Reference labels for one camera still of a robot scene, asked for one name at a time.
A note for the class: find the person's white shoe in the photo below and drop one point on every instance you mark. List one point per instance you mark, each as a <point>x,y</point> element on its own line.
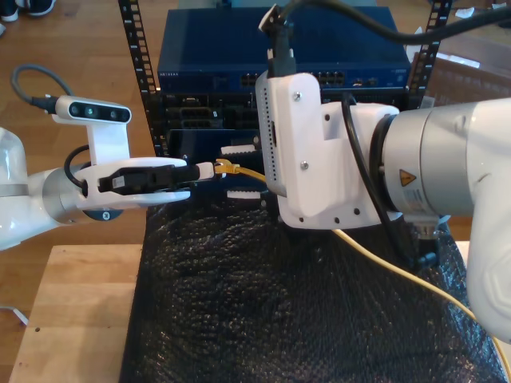
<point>2,30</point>
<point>10,14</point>

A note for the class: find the black bubble wrap mat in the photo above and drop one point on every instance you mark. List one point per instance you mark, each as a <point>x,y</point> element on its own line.
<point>259,319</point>

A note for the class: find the white paper sheet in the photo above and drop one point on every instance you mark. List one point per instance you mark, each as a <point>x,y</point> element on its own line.
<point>418,30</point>

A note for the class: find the person's blue shoe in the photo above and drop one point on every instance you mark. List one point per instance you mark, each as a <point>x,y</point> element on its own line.
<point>42,7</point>

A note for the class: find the grey metal stand leg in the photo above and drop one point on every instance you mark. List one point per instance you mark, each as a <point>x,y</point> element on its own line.
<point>18,314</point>

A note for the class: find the blue Netgear network switch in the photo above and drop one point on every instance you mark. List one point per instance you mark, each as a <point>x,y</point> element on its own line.
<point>207,40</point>

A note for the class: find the black Dell rack server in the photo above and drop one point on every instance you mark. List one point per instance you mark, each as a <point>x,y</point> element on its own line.
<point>191,107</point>

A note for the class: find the brown cardboard monitor box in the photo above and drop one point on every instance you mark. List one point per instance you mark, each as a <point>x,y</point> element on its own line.
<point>459,84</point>

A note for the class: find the blue sliding rack shelf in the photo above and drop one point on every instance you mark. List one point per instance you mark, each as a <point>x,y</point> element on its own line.
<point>195,143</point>

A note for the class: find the black perforated rack post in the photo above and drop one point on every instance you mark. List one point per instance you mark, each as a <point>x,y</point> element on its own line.
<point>428,68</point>
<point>132,40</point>

